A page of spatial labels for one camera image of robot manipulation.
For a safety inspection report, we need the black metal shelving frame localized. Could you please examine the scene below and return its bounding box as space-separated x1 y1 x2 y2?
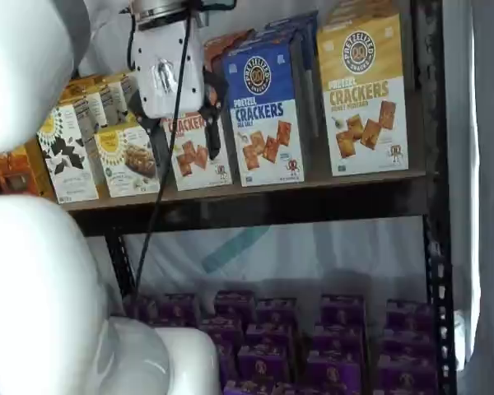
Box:
63 0 458 395

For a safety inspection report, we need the grey fabric curtain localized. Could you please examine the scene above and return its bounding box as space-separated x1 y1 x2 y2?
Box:
442 0 494 395

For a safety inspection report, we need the white backdrop sheet teal print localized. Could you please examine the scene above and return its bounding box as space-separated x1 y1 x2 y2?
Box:
72 0 429 314

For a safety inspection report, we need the black cable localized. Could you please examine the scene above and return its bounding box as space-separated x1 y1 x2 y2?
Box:
125 0 203 305

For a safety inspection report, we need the purple Annie's box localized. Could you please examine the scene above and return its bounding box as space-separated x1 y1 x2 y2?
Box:
384 300 434 331
380 328 436 359
245 323 296 356
213 341 240 386
376 355 438 394
312 324 366 359
213 290 256 326
125 295 165 326
320 294 366 327
306 351 364 394
164 292 198 327
254 298 298 330
197 316 245 351
237 343 292 383
223 378 298 395

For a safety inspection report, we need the Simple Mills almond bars box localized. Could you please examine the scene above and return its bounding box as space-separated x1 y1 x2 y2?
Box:
93 122 162 198
98 80 129 127
119 72 140 112

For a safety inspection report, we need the blue white pretzel crackers box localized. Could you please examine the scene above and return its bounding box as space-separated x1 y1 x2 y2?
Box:
246 24 319 165
221 39 306 188
264 10 320 34

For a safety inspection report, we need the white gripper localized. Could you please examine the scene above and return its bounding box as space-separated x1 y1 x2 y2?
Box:
126 18 231 173

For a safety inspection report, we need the orange yellow Revival box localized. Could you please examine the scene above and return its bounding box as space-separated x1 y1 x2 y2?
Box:
0 143 54 202

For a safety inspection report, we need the Simple Mills Sweet Thins box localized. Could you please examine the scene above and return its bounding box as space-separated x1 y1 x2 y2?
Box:
63 80 104 100
77 73 120 86
63 92 108 137
36 105 100 205

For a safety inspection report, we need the yellow white pretzel crackers box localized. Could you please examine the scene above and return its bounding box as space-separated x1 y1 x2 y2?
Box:
324 0 401 26
315 13 409 178

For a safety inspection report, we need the wooden shelf board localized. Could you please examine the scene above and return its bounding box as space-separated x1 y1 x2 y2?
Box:
61 170 427 211

